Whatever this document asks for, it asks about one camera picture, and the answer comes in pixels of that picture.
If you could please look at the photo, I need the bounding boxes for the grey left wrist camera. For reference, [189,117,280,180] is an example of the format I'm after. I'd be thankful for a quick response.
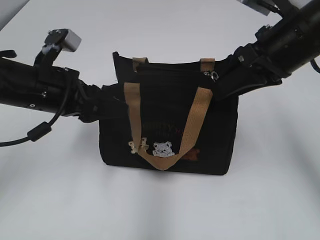
[42,28,82,53]

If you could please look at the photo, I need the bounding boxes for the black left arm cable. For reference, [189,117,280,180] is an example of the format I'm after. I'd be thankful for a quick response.
[0,82,86,148]

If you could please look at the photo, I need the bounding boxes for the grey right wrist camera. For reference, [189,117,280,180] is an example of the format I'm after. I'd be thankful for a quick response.
[237,0,279,16]

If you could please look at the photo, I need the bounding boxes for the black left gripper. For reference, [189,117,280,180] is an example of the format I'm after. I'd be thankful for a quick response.
[76,80,129,123]

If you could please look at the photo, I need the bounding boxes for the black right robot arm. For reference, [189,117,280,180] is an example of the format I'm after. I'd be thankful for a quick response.
[212,0,320,101]

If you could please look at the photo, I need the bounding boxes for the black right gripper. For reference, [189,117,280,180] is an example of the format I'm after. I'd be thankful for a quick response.
[214,24,283,102]

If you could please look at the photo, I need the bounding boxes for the silver zipper pull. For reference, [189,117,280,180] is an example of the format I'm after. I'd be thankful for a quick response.
[203,71,219,82]

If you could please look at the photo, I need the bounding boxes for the black tote bag tan handles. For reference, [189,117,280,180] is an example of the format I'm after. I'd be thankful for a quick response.
[99,52,239,176]

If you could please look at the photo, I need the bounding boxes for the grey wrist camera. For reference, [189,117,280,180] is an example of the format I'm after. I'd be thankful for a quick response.
[42,28,82,53]
[237,0,279,16]

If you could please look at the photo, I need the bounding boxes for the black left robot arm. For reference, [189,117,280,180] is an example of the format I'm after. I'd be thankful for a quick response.
[0,50,128,123]

